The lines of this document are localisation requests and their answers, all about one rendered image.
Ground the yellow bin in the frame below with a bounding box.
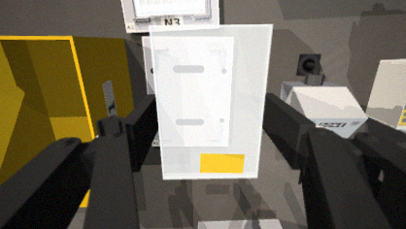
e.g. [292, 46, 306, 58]
[0, 36, 134, 185]

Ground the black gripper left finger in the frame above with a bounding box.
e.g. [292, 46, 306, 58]
[0, 94, 158, 229]

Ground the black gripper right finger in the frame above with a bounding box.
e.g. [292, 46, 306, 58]
[262, 93, 406, 229]

